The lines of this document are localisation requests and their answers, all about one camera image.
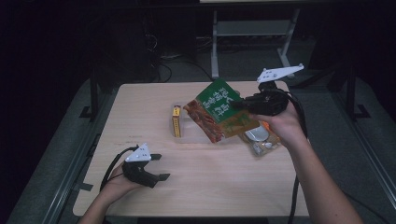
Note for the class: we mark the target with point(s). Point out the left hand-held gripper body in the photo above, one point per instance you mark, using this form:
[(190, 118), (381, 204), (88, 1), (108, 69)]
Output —
[(138, 169)]

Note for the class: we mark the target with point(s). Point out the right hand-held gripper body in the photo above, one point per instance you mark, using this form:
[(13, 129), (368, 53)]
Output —
[(269, 99)]

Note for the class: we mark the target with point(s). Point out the green and gold seasoning packet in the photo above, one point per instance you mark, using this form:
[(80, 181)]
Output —
[(222, 107)]

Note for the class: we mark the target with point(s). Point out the clear plastic container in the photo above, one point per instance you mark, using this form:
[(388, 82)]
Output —
[(193, 134)]

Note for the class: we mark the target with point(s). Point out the person's left hand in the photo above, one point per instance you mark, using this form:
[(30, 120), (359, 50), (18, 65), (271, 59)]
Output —
[(120, 186)]

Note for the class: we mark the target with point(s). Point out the person's right hand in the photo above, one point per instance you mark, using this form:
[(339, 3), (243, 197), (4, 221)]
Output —
[(285, 126)]

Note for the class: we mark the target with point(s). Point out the small orange packet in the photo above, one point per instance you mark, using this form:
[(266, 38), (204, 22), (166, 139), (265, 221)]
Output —
[(266, 125)]

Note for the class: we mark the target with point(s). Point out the yellow box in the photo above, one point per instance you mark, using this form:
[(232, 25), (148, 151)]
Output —
[(176, 121)]

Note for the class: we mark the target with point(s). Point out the white metal stand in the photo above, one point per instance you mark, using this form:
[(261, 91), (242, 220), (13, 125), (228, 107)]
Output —
[(252, 28)]

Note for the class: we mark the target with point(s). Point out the black metal stand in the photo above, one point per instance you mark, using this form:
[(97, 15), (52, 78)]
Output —
[(92, 99), (350, 93)]

